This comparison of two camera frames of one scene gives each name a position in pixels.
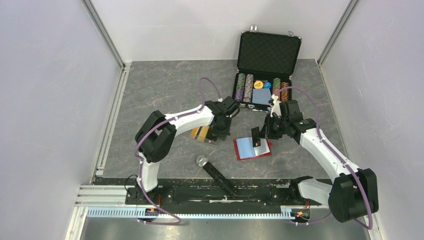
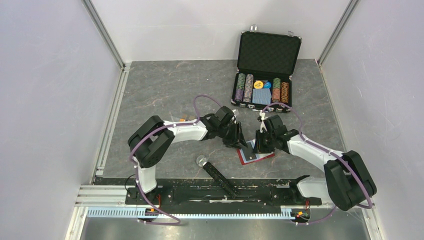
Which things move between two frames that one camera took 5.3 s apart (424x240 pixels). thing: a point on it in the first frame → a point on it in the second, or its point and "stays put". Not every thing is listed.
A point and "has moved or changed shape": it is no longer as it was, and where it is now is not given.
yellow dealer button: [258, 84] stays put
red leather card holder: [244, 150] has moved or changed shape
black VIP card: [256, 141] has moved or changed shape
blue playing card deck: [261, 96] stays put
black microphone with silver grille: [202, 161] stays put
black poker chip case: [266, 63] stays put
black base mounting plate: [264, 192] stays put
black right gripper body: [275, 127] → [265, 143]
